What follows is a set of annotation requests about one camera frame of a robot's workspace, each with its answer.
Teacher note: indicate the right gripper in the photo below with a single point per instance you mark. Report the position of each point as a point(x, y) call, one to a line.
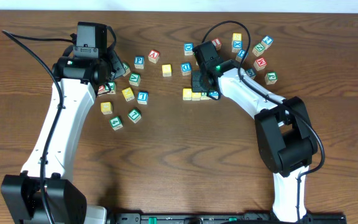
point(198, 82)

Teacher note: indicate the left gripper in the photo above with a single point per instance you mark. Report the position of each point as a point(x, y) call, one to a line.
point(117, 65)

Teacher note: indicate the green R block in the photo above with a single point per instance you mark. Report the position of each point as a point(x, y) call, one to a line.
point(205, 96)

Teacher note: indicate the yellow O block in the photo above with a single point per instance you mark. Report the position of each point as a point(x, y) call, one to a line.
point(195, 96)

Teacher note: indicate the yellow C block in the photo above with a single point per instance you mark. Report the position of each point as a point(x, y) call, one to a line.
point(187, 94)

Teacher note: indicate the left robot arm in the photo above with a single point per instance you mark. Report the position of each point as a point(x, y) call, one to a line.
point(43, 191)

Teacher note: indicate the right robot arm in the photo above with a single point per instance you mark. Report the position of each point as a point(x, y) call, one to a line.
point(285, 138)

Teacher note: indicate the green Z block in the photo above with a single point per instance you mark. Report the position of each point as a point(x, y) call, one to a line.
point(126, 69)

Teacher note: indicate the green J block left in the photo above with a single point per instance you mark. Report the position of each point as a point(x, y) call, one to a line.
point(111, 88)

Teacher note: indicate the green V block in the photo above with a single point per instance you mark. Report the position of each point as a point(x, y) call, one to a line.
point(134, 79)

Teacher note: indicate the blue P block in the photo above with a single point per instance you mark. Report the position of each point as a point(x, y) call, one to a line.
point(139, 62)

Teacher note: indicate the blue D block lower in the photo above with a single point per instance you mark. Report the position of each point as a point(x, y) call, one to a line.
point(186, 69)

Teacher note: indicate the blue d block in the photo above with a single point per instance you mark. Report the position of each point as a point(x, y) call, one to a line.
point(186, 69)
point(188, 48)

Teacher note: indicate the red U block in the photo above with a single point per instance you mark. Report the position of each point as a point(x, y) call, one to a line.
point(101, 90)

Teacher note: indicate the yellow K block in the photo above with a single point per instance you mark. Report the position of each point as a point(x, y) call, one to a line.
point(128, 94)

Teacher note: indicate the red A block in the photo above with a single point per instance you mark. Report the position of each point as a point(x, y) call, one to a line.
point(154, 56)

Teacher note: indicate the blue D block upper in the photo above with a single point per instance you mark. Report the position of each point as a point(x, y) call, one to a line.
point(188, 48)

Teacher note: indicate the red I block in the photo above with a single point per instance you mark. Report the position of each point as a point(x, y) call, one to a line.
point(217, 43)

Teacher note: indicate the yellow block lower left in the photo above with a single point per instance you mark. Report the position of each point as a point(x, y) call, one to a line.
point(106, 108)

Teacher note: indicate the yellow S block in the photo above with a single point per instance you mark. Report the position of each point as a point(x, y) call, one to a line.
point(167, 70)

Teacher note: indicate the blue H block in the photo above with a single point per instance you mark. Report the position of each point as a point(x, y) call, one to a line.
point(241, 55)

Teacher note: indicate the blue 5 block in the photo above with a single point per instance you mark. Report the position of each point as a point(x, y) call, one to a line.
point(251, 73)

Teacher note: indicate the blue X block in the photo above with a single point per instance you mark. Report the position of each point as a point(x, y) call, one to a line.
point(236, 46)

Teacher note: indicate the green 7 block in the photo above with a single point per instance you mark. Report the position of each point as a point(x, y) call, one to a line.
point(134, 115)

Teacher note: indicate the yellow block top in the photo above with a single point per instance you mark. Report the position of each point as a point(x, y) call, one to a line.
point(236, 37)

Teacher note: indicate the green 4 block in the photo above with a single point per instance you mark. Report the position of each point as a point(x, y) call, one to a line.
point(116, 123)

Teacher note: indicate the red W block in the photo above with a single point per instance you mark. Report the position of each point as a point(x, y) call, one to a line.
point(260, 63)

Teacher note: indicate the green N block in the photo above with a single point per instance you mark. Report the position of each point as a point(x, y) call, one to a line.
point(258, 49)

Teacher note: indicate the blue 2 block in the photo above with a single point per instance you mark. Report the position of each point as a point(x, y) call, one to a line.
point(266, 41)

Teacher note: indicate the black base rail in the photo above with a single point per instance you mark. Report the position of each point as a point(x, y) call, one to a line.
point(258, 218)

